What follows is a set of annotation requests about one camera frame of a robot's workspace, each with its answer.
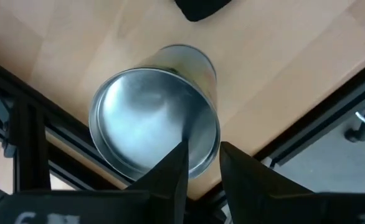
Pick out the black rounded plastic foot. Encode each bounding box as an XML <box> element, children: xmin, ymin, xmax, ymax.
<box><xmin>174</xmin><ymin>0</ymin><xmax>233</xmax><ymax>22</ymax></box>

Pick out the black chair base caster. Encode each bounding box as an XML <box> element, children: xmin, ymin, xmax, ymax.
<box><xmin>344</xmin><ymin>105</ymin><xmax>365</xmax><ymax>144</ymax></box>

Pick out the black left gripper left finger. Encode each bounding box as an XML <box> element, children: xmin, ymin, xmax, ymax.
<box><xmin>125</xmin><ymin>139</ymin><xmax>191</xmax><ymax>224</ymax></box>

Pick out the silver lidded tin can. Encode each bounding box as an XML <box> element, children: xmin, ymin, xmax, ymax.
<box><xmin>88</xmin><ymin>44</ymin><xmax>221</xmax><ymax>182</ymax></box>

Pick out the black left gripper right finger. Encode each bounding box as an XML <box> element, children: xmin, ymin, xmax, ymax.
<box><xmin>219</xmin><ymin>141</ymin><xmax>315</xmax><ymax>224</ymax></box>

